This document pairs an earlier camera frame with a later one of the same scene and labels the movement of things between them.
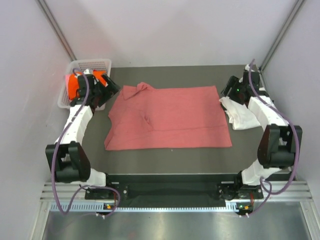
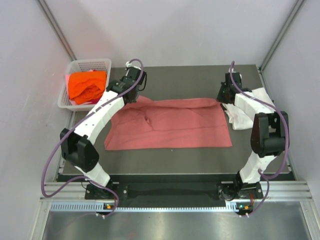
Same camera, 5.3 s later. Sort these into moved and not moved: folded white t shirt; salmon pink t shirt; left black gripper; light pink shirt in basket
Moved: left black gripper; salmon pink t shirt
Not moved: folded white t shirt; light pink shirt in basket
